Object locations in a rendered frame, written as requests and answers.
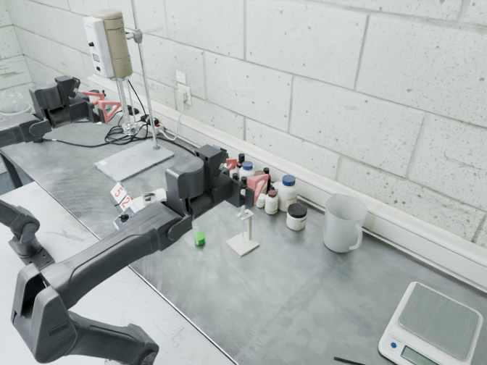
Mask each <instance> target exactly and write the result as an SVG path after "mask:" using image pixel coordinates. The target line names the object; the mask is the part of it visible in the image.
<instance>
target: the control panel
mask: <svg viewBox="0 0 487 365"><path fill-rule="evenodd" d="M124 214H128V215H129V218H128V220H127V221H126V222H121V218H119V217H118V218H116V220H115V224H116V225H117V226H118V227H119V229H120V228H121V227H122V226H124V225H125V224H126V223H128V221H129V220H130V219H132V218H134V217H135V216H136V214H135V213H134V211H133V210H132V209H131V208H130V207H128V208H127V209H126V210H124V212H123V213H121V215H124ZM130 216H132V217H131V218H130Z"/></svg>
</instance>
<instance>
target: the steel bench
mask: <svg viewBox="0 0 487 365"><path fill-rule="evenodd" d="M120 118H121V116H119V115H117V114H116V115H115V116H114V117H113V118H112V119H111V120H110V121H109V122H106V123H101V124H100V125H97V124H95V123H92V122H74V123H71V124H68V125H65V126H62V127H58V128H56V129H52V131H51V132H49V133H46V134H45V135H44V136H43V138H45V139H55V140H61V141H65V142H68V143H74V144H80V145H85V146H95V145H99V144H103V143H107V142H106V141H105V140H104V138H105V136H106V135H107V133H108V132H109V130H110V129H111V128H112V127H114V126H118V122H119V120H120ZM55 140H49V141H46V140H43V142H42V143H34V142H33V141H31V142H29V143H26V142H23V143H19V144H15V145H10V146H5V147H3V148H0V158H1V160H2V162H3V164H4V167H5V169H6V171H7V173H8V175H9V178H10V180H11V181H12V184H13V186H14V189H15V190H16V189H18V188H21V187H22V186H23V184H22V182H21V180H20V177H19V175H18V173H17V170H16V169H15V167H14V166H16V168H18V169H19V171H21V173H23V174H24V175H25V176H26V177H27V178H28V179H29V180H30V181H31V182H36V183H37V184H39V185H40V186H41V187H42V188H43V189H44V190H45V191H46V192H47V193H48V194H49V195H50V196H51V197H52V198H53V199H54V200H56V201H57V202H58V203H59V204H60V205H61V206H62V207H63V208H65V209H66V210H67V211H68V212H69V213H70V214H71V215H72V216H74V218H76V219H77V220H78V221H79V223H81V224H82V225H83V226H84V227H85V228H86V229H87V230H88V231H89V232H91V233H92V234H93V235H94V236H95V237H96V238H97V239H98V240H102V239H104V238H106V237H107V236H109V235H111V234H112V233H113V232H115V231H117V228H116V227H115V226H114V223H113V222H114V220H115V219H116V218H118V215H120V213H119V211H118V210H117V208H116V206H119V204H118V205H116V206H115V205H114V204H113V203H112V201H111V200H110V198H109V196H108V195H107V193H110V192H111V191H112V189H113V188H114V187H115V186H116V184H117V182H115V181H114V180H113V179H112V178H110V177H109V176H107V175H106V174H104V173H103V172H102V171H100V170H99V169H97V168H96V167H95V166H94V165H93V164H94V163H96V162H98V161H101V160H102V159H105V158H107V157H109V156H112V155H114V154H117V153H119V152H121V151H124V150H125V149H128V148H130V147H132V146H135V145H137V144H139V143H142V142H144V141H146V140H151V141H153V142H154V139H153V138H145V139H142V140H136V141H131V142H129V143H126V144H122V145H120V144H114V143H108V144H104V145H102V146H95V147H85V146H76V145H72V144H68V143H63V142H59V141H55ZM157 144H159V145H160V146H162V147H164V148H166V149H168V150H170V151H171V152H173V153H174V156H172V157H170V158H169V159H166V160H164V161H162V162H160V163H158V164H156V165H154V166H153V167H150V168H148V169H146V170H144V171H142V172H139V173H138V174H136V175H134V176H132V177H129V178H128V179H126V180H123V181H122V182H121V183H122V184H123V185H124V187H125V188H126V190H127V191H128V194H131V196H132V197H133V199H134V198H137V197H140V196H141V192H140V190H139V188H138V186H139V185H143V184H146V183H153V184H155V185H156V190H158V189H160V188H163V189H164V190H166V189H167V183H166V178H165V170H166V169H167V168H168V167H171V166H172V165H173V164H174V162H175V161H176V160H177V159H179V158H181V157H184V156H195V155H194V154H192V153H191V152H190V151H188V150H186V149H184V148H182V147H180V146H178V145H176V144H174V143H171V142H169V141H167V140H163V139H161V138H157ZM128 194H127V195H128ZM127 195H126V196H127ZM296 202H297V203H300V204H304V205H305V206H306V207H307V220H306V225H305V228H304V229H302V230H292V229H290V228H289V227H288V226H287V224H286V220H287V212H284V211H281V210H280V209H279V208H278V212H277V213H276V214H268V213H266V212H265V207H264V208H258V207H257V206H256V205H255V206H253V207H252V208H250V207H248V206H246V205H245V204H244V206H245V210H247V209H248V210H249V211H251V212H252V213H253V214H254V216H252V226H251V237H252V238H253V239H255V240H256V241H257V242H258V243H259V246H258V247H256V248H255V249H253V250H252V251H250V252H248V253H246V254H245V255H243V256H242V257H240V256H239V255H238V254H237V253H236V252H235V251H234V250H233V249H232V248H231V247H230V246H229V245H228V244H227V243H226V241H227V240H230V239H231V238H233V237H235V236H237V235H238V234H240V233H242V220H241V218H242V217H239V218H238V217H237V216H236V215H237V214H240V213H241V207H239V208H237V207H235V206H234V205H232V204H230V203H228V202H227V201H223V202H222V203H221V204H219V205H217V206H216V207H214V208H213V209H211V210H209V211H208V212H207V213H205V214H203V215H202V216H200V217H199V218H197V219H195V220H194V221H192V226H194V225H196V224H202V225H204V226H205V236H206V242H205V244H204V245H201V246H197V245H195V244H194V243H193V235H192V230H190V231H188V232H187V233H186V234H184V235H182V237H181V238H180V239H179V240H178V241H177V242H175V243H173V244H172V245H171V246H169V247H168V248H166V249H164V250H163V251H162V252H161V251H159V250H158V251H156V252H155V253H153V254H152V255H148V256H145V257H143V258H141V259H139V260H137V261H135V262H133V263H132V264H130V265H128V267H129V268H130V269H131V270H132V271H133V272H135V273H136V274H137V275H138V276H139V277H140V278H141V279H142V280H143V281H144V282H145V283H146V284H147V285H148V286H149V287H150V288H152V289H153V290H154V291H155V292H156V293H157V294H158V295H160V296H161V297H162V298H163V299H164V300H165V301H166V302H167V303H168V304H170V305H171V306H172V307H173V308H174V309H175V310H176V311H177V312H178V313H179V314H180V315H181V316H182V317H183V318H184V319H186V320H187V321H188V322H189V323H190V324H191V325H192V326H193V327H195V328H196V329H197V330H198V331H199V332H200V333H201V334H202V335H203V336H205V338H206V339H208V341H209V342H210V343H212V344H213V345H214V346H215V347H216V348H217V349H218V350H219V351H221V352H222V353H223V354H224V355H225V356H226V357H227V358H228V359H230V360H231V361H232V362H233V363H234V364H235V365H356V364H352V363H349V362H345V361H340V360H338V359H334V356H335V357H338V358H343V359H346V360H350V361H354V362H357V363H361V364H365V365H398V364H396V363H394V362H393V361H391V360H390V359H388V358H386V357H385V356H384V355H382V354H381V352H380V351H379V349H378V345H379V342H380V339H381V338H382V336H383V333H384V332H385V330H386V328H387V326H388V324H389V322H390V321H391V318H392V316H393V315H394V312H395V311H396V309H397V307H398V305H399V303H400V301H401V300H402V298H403V296H404V294H405V292H406V290H407V288H408V287H409V284H410V283H411V282H419V283H422V284H424V285H426V286H428V287H430V288H432V289H434V290H436V291H438V292H440V293H442V294H444V295H446V296H448V297H450V298H452V299H454V300H456V301H458V302H460V303H462V304H464V305H466V306H468V307H470V308H472V309H474V310H476V311H478V312H479V313H480V314H481V315H482V317H483V325H482V327H481V331H480V334H479V338H478V341H477V345H476V347H475V352H474V354H473V359H472V361H471V365H487V293H486V292H484V291H482V290H480V289H478V288H476V287H474V286H472V285H470V284H468V283H466V282H463V281H461V280H459V279H457V278H456V277H453V276H451V275H450V274H447V273H445V272H444V271H442V270H440V269H438V268H436V267H434V266H432V265H430V264H428V263H426V262H424V261H422V260H420V259H418V258H416V257H414V256H412V255H410V254H408V253H406V252H404V251H402V250H400V249H398V248H396V247H394V246H392V245H390V244H388V243H387V242H385V241H383V240H381V239H379V238H377V237H375V236H373V235H371V234H370V233H367V232H365V231H362V243H361V246H360V247H359V248H357V249H353V250H351V251H349V252H346V253H339V252H335V251H332V250H330V249H329V248H328V247H327V246H326V245H325V244H324V241H323V234H324V224H325V211H323V210H321V209H319V208H317V207H315V206H313V205H311V204H309V203H307V202H306V201H303V200H301V199H300V198H297V201H296Z"/></svg>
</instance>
